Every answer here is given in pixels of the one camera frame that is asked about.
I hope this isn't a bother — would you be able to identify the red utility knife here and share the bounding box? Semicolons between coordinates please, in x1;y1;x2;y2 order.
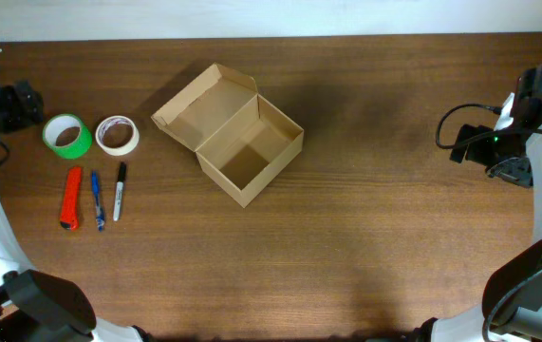
60;166;83;231

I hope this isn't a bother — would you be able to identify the blue ballpoint pen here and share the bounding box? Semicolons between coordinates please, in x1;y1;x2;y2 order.
91;171;105;232

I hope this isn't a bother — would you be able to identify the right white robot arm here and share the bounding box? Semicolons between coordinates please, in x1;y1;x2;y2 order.
396;65;542;342

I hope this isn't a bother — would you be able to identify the white masking tape roll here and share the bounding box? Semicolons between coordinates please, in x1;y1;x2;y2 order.
94;115;140;157

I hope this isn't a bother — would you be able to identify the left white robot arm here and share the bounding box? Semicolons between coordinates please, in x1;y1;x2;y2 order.
0;81;153;342

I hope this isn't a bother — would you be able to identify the brown cardboard box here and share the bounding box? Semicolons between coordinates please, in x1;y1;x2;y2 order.
151;63;304;207

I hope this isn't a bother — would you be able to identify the black and white marker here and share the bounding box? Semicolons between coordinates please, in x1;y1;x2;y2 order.
113;161;127;221

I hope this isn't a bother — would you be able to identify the green tape roll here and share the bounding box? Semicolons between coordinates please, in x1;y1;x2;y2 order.
42;114;92;160

